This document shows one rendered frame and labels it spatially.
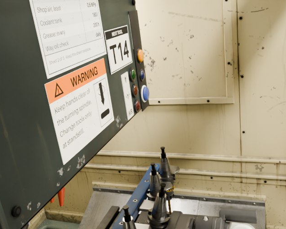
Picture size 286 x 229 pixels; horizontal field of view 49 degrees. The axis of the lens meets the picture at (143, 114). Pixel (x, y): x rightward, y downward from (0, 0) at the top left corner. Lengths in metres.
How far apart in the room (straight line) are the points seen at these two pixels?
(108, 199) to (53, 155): 1.38
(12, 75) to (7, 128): 0.05
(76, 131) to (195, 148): 1.10
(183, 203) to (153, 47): 0.77
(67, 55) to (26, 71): 0.08
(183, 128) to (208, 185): 0.31
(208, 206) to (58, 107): 1.28
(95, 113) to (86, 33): 0.12
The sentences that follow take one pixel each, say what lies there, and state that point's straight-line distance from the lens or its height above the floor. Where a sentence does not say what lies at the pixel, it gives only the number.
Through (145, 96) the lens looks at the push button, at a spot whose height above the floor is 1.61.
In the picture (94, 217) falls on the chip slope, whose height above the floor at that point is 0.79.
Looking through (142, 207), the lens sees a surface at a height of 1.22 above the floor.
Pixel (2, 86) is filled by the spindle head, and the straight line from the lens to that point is 0.34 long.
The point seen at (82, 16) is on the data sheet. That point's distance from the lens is 0.47.
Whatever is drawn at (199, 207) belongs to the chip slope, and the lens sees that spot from 1.62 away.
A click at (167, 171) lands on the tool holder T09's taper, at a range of 1.10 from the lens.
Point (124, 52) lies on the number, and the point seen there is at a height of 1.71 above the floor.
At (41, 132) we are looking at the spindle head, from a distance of 0.38.
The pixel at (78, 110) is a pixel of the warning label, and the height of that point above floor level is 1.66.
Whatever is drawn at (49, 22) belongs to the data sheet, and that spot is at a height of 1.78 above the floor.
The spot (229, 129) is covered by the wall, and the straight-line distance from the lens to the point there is 1.44.
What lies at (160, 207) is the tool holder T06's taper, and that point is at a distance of 0.90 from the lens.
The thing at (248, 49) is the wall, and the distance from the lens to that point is 1.33.
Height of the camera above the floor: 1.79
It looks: 19 degrees down
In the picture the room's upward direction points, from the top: 8 degrees counter-clockwise
